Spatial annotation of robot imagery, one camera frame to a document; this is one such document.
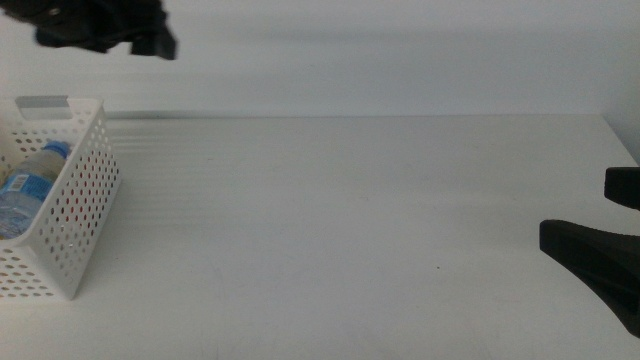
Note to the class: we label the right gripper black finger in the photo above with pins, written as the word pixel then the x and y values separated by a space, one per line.
pixel 625 187
pixel 600 265

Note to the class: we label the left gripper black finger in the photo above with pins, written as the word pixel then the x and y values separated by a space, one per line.
pixel 157 45

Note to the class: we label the water bottle with blue cap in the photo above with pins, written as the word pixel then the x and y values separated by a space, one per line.
pixel 30 190

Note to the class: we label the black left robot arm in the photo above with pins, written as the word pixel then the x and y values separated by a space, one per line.
pixel 20 6

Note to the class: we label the white perforated plastic basket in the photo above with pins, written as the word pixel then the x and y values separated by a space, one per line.
pixel 87 102

